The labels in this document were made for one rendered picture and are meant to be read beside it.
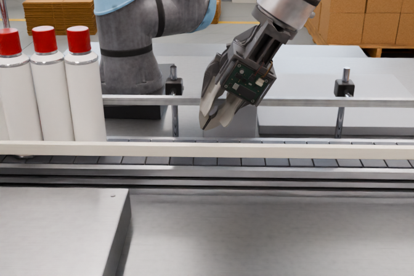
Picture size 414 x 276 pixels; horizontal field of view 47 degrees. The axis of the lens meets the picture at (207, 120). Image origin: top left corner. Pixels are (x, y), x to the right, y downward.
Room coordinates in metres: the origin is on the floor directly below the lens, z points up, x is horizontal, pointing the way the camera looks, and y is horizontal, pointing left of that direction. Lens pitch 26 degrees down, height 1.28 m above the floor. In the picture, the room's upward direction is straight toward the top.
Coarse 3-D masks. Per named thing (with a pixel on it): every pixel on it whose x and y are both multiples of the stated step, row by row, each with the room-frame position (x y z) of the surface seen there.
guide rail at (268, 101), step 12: (108, 96) 0.74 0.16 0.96; (120, 96) 0.74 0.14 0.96; (132, 96) 0.74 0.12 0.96; (144, 96) 0.74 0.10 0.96; (156, 96) 0.74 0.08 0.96; (168, 96) 0.74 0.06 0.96; (180, 96) 0.74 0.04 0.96; (192, 96) 0.74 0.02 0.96; (264, 96) 0.74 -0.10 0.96; (276, 96) 0.74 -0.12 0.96
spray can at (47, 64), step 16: (32, 32) 0.70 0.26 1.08; (48, 32) 0.70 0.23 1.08; (48, 48) 0.69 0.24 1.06; (32, 64) 0.69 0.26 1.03; (48, 64) 0.68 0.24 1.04; (64, 64) 0.70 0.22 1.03; (48, 80) 0.68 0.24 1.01; (64, 80) 0.70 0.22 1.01; (48, 96) 0.68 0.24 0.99; (64, 96) 0.69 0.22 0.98; (48, 112) 0.68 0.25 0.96; (64, 112) 0.69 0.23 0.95; (48, 128) 0.68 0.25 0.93; (64, 128) 0.69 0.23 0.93
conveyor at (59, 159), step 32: (0, 160) 0.67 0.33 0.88; (32, 160) 0.67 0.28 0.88; (64, 160) 0.67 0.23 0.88; (96, 160) 0.67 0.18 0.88; (128, 160) 0.67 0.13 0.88; (160, 160) 0.67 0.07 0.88; (192, 160) 0.67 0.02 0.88; (224, 160) 0.67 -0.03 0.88; (256, 160) 0.67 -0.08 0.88; (288, 160) 0.68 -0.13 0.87; (320, 160) 0.67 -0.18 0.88; (352, 160) 0.67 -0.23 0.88; (384, 160) 0.67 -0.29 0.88
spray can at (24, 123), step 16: (0, 32) 0.69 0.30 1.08; (16, 32) 0.69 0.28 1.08; (0, 48) 0.68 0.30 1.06; (16, 48) 0.69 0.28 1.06; (0, 64) 0.67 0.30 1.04; (16, 64) 0.67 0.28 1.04; (0, 80) 0.67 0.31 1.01; (16, 80) 0.67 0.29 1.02; (32, 80) 0.70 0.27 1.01; (16, 96) 0.67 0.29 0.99; (32, 96) 0.69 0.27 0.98; (16, 112) 0.67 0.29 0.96; (32, 112) 0.68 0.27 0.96; (16, 128) 0.67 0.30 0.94; (32, 128) 0.68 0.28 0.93
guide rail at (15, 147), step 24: (0, 144) 0.66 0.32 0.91; (24, 144) 0.66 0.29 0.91; (48, 144) 0.66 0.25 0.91; (72, 144) 0.66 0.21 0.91; (96, 144) 0.66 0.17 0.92; (120, 144) 0.66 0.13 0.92; (144, 144) 0.66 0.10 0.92; (168, 144) 0.66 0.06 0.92; (192, 144) 0.66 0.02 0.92; (216, 144) 0.66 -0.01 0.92; (240, 144) 0.66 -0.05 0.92; (264, 144) 0.66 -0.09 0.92; (288, 144) 0.66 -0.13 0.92; (312, 144) 0.66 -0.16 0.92
